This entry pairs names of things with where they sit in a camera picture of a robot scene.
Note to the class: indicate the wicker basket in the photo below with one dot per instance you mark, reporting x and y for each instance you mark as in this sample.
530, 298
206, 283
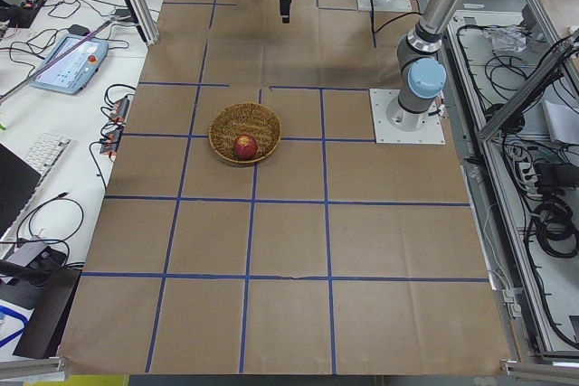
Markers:
245, 119

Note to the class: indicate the dark red apple in basket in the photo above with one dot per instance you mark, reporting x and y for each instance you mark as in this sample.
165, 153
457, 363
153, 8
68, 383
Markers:
245, 147

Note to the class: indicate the grey grabber stick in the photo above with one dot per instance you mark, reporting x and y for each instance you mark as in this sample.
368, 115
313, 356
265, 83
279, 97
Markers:
54, 60

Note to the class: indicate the blue teach pendant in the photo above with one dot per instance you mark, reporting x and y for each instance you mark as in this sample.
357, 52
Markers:
72, 73

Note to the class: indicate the white keyboard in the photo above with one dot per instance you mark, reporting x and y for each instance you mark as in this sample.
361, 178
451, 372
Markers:
45, 152

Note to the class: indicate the black laptop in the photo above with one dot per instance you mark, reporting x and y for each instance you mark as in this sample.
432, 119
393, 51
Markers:
18, 184

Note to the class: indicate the grey usb hub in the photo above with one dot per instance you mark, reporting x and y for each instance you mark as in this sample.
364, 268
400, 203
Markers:
37, 255

